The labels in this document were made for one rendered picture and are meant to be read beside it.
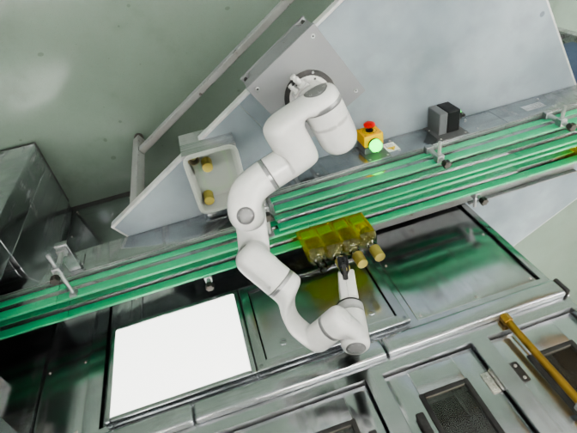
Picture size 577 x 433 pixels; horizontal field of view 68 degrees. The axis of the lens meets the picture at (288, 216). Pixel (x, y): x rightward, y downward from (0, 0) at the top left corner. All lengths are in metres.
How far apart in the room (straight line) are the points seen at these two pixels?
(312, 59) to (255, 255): 0.59
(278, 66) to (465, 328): 0.91
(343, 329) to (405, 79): 0.89
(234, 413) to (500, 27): 1.47
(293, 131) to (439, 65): 0.77
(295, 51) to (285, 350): 0.85
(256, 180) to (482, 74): 1.01
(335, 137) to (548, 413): 0.83
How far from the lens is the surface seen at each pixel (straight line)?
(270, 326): 1.37
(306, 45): 1.28
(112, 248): 1.58
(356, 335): 1.11
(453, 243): 1.64
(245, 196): 1.00
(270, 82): 1.29
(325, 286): 1.45
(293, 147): 1.00
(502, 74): 1.80
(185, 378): 1.34
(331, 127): 1.02
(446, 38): 1.61
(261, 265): 1.03
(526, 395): 1.30
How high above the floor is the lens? 2.05
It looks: 52 degrees down
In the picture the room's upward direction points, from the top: 155 degrees clockwise
